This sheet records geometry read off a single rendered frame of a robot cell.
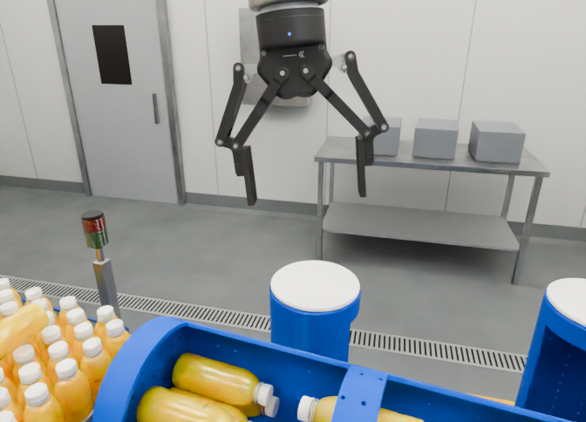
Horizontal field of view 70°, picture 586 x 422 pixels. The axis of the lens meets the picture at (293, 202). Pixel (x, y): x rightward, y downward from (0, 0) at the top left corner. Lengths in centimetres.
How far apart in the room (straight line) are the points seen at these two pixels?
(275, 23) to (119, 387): 64
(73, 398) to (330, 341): 67
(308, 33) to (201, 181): 417
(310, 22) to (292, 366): 69
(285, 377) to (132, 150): 408
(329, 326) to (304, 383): 34
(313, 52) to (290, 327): 94
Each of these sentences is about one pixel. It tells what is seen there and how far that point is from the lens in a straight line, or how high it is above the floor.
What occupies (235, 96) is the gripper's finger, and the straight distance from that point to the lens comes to 50.
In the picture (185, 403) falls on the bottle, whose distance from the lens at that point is 85.
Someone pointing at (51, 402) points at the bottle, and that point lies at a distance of 106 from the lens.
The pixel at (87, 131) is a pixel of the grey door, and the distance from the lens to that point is 510.
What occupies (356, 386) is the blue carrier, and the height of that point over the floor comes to 123.
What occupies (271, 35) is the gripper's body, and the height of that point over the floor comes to 176.
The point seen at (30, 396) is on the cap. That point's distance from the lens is 104.
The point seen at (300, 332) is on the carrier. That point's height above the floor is 95.
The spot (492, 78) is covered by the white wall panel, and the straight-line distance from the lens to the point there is 398.
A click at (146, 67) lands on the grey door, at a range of 454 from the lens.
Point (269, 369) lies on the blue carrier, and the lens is 97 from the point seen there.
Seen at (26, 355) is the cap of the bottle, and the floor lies 110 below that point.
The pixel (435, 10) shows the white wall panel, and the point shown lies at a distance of 390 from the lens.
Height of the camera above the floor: 176
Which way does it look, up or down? 22 degrees down
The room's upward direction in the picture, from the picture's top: straight up
